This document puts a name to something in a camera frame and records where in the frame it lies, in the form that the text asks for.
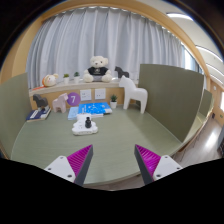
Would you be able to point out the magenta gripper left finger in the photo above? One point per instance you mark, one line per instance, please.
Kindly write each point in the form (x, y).
(74, 167)

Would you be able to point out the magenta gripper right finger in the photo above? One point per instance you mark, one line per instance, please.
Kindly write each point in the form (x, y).
(152, 166)

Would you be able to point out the white power strip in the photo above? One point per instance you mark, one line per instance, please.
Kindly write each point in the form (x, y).
(79, 128)

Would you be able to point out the light blue book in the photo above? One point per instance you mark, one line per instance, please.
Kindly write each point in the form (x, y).
(73, 113)

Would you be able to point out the dark navy book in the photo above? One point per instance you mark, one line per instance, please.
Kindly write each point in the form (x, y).
(36, 115)

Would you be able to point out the pink wooden horse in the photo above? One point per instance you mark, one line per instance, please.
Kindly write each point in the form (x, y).
(60, 103)

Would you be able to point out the purple round number sign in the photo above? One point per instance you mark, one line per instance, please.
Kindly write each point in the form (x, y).
(73, 99)

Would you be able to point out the dark grey wooden horse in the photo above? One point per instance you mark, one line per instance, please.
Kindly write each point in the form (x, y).
(40, 101)

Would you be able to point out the right green partition panel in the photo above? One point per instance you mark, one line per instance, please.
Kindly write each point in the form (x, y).
(174, 96)

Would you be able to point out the green partition panel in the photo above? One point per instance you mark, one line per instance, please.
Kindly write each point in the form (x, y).
(14, 108)
(174, 96)

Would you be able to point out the small potted plant on table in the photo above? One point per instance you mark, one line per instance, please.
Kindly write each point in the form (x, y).
(113, 101)

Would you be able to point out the large white wooden horse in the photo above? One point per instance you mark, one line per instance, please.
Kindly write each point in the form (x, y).
(132, 92)

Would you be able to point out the left green partition panel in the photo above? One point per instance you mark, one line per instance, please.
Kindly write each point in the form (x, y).
(14, 108)

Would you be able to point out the orange white plush toy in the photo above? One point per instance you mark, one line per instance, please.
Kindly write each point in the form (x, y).
(49, 80)

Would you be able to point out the left potted plant on shelf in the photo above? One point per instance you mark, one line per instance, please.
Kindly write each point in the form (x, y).
(66, 78)

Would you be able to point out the potted plant on shelf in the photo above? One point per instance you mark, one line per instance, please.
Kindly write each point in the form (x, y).
(66, 78)
(76, 77)

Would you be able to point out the right potted plant on shelf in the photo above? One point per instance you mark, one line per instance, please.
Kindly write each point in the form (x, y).
(76, 77)

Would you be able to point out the white teddy bear black shirt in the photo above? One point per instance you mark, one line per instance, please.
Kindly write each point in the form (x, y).
(98, 72)

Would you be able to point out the small black horse figure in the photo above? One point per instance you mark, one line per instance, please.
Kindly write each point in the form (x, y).
(121, 72)

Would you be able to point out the grey curtain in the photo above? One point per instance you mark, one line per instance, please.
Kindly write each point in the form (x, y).
(65, 43)

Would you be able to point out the left white wall socket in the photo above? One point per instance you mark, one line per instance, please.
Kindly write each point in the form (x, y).
(85, 95)

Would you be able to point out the white wall socket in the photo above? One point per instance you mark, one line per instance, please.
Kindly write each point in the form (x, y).
(100, 94)
(85, 95)

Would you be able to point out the right white wall socket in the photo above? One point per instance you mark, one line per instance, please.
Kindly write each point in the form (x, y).
(100, 94)

